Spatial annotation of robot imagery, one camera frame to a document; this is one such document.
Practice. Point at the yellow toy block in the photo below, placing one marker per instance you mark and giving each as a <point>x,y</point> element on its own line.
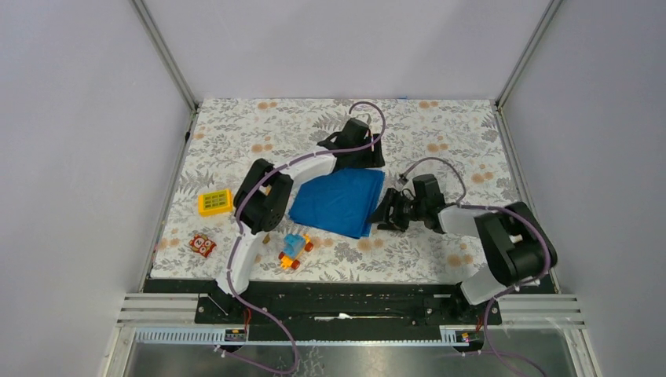
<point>214,203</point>

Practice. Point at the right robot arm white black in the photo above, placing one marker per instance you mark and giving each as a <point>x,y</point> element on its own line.
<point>516,249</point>

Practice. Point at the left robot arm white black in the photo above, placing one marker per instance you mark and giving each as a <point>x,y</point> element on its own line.
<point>260,202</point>

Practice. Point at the red owl toy block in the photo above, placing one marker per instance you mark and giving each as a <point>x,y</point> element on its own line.
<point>202,245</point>

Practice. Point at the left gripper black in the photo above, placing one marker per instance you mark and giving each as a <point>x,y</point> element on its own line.
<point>373,159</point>

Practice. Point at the blue cloth napkin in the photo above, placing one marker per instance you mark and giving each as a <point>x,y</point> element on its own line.
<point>340,202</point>

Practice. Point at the floral tablecloth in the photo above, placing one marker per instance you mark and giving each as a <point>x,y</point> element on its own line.
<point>458,141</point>

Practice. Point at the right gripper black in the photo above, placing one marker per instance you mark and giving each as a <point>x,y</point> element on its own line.
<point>382,212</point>

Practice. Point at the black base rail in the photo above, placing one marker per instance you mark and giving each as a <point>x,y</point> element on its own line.
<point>344,311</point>

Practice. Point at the blue orange toy car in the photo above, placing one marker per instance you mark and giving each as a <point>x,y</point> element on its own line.
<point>294,246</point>

